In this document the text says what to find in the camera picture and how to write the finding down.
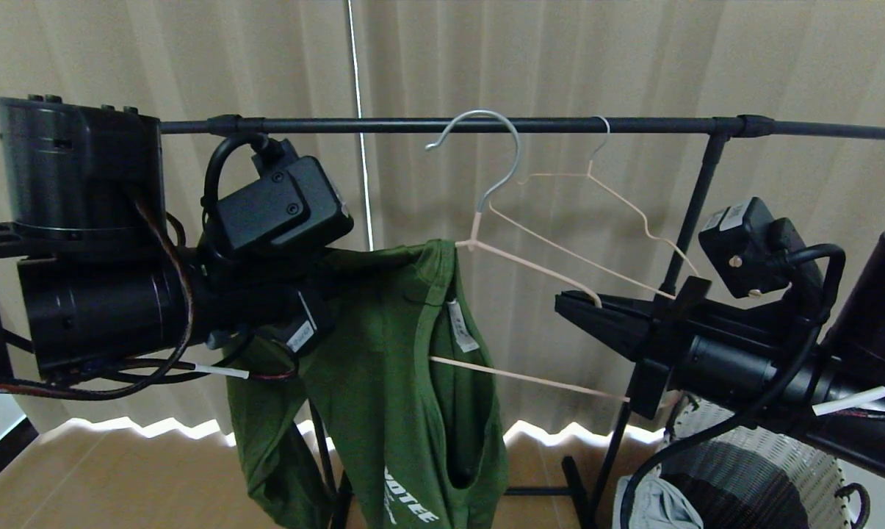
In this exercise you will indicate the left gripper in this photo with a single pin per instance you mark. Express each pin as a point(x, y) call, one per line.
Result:
point(112, 308)

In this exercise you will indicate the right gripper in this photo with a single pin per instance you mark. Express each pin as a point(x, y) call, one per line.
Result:
point(736, 360)

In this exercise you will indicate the pale grey shorts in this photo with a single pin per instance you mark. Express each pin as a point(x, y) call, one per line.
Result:
point(655, 507)

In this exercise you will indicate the green printed shirt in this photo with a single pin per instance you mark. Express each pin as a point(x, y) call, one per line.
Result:
point(383, 367)

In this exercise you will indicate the pink clothes hanger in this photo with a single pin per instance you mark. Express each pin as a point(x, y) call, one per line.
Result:
point(637, 217)
point(517, 150)

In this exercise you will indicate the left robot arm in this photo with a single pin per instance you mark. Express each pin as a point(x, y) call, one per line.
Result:
point(75, 169)

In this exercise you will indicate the white laundry basket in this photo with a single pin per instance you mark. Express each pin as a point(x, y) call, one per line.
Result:
point(787, 463)

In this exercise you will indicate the black clothes rack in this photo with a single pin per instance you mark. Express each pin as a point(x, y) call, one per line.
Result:
point(560, 125)

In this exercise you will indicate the beige curtain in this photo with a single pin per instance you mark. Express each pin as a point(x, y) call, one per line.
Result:
point(486, 59)

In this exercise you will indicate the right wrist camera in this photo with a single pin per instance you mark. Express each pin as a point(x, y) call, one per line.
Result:
point(750, 246)

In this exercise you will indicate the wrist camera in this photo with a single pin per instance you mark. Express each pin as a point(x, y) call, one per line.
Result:
point(750, 246)
point(280, 209)

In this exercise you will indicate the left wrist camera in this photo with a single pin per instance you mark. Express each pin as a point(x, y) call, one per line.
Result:
point(280, 209)

